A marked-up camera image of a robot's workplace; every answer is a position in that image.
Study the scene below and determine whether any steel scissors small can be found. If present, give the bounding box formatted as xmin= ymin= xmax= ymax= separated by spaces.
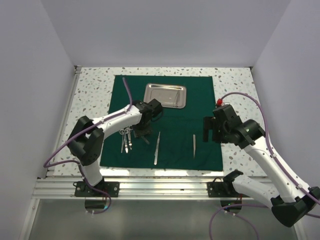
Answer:
xmin=123 ymin=126 xmax=133 ymax=154

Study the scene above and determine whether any steel scissors large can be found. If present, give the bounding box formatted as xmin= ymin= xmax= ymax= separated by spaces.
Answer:
xmin=119 ymin=129 xmax=128 ymax=153

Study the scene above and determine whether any green surgical cloth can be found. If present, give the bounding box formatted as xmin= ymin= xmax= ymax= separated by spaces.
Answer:
xmin=100 ymin=75 xmax=223 ymax=171

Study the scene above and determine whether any steel scalpel handle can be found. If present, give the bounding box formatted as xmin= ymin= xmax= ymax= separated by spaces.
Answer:
xmin=153 ymin=132 xmax=161 ymax=166
xmin=141 ymin=136 xmax=150 ymax=145

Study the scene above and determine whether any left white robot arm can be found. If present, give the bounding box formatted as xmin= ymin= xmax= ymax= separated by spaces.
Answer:
xmin=67 ymin=99 xmax=163 ymax=197

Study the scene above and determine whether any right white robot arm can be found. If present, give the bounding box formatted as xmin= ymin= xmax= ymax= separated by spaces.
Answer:
xmin=203 ymin=108 xmax=320 ymax=227

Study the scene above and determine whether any steel instrument tray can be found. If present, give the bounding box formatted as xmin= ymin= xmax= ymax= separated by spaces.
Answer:
xmin=143 ymin=83 xmax=187 ymax=109

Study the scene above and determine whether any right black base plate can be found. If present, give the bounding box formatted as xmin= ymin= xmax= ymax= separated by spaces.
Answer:
xmin=206 ymin=177 xmax=240 ymax=198

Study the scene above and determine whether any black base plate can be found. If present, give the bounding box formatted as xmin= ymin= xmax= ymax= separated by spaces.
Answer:
xmin=72 ymin=180 xmax=120 ymax=198
xmin=206 ymin=177 xmax=240 ymax=198

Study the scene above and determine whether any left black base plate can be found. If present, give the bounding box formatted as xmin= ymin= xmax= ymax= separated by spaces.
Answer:
xmin=72 ymin=180 xmax=120 ymax=198

